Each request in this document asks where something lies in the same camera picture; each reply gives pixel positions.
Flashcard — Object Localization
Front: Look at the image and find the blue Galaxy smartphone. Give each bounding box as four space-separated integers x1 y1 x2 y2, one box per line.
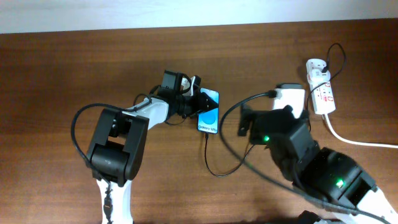
197 88 220 134

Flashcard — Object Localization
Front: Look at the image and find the black charging cable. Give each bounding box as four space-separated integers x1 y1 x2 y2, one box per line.
203 42 346 178

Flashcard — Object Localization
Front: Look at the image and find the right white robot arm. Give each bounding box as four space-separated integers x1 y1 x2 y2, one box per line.
238 104 397 223

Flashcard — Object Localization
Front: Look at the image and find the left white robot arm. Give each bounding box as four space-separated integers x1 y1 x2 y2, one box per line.
86 70 220 223

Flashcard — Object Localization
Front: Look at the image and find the white USB charger plug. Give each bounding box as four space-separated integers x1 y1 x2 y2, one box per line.
306 58 331 85

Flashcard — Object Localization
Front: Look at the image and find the white power strip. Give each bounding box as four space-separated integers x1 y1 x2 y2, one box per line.
305 58 337 115

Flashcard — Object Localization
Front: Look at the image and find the white power strip cord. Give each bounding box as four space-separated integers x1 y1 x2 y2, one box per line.
323 113 398 149

